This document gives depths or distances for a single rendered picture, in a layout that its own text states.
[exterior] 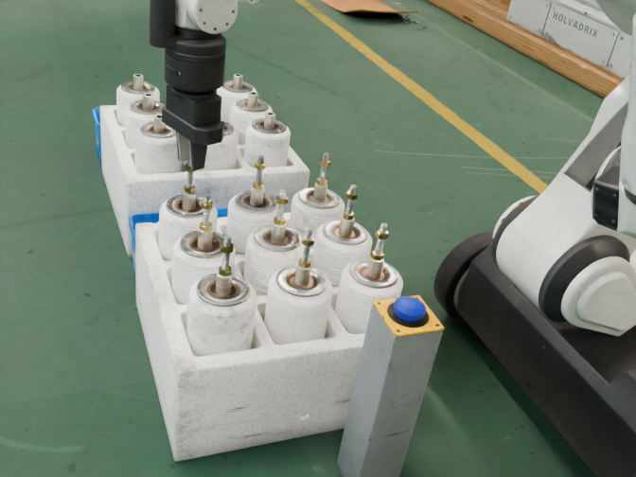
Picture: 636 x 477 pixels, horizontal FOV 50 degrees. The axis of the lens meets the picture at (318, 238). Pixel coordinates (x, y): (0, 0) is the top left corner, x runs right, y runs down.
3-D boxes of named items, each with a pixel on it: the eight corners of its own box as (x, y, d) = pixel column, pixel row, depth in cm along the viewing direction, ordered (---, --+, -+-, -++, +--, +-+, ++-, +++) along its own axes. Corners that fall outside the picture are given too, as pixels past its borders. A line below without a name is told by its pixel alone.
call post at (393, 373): (377, 453, 107) (419, 296, 91) (397, 490, 102) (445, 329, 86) (335, 463, 105) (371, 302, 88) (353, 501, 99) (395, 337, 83)
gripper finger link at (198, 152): (187, 169, 108) (188, 133, 105) (204, 166, 110) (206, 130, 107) (193, 174, 107) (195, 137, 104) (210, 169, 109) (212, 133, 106)
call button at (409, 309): (414, 306, 89) (416, 292, 88) (428, 325, 86) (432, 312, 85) (386, 309, 88) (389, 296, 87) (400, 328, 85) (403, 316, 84)
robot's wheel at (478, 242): (503, 304, 147) (530, 224, 137) (516, 318, 143) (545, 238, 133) (422, 315, 140) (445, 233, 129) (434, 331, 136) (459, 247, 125)
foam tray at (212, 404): (324, 281, 145) (336, 208, 135) (406, 416, 115) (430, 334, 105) (135, 302, 130) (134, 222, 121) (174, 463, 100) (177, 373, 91)
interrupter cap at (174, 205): (220, 211, 115) (220, 207, 115) (185, 224, 110) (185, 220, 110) (191, 193, 119) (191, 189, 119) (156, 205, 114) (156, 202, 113)
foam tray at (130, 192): (249, 164, 187) (255, 102, 178) (300, 239, 158) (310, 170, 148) (101, 172, 172) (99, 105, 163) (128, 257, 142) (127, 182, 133)
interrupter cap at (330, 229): (315, 237, 112) (315, 234, 112) (332, 218, 118) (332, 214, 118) (358, 252, 110) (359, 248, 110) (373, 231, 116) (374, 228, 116)
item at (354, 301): (317, 347, 116) (332, 259, 107) (366, 339, 120) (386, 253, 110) (340, 386, 109) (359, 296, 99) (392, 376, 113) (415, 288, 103)
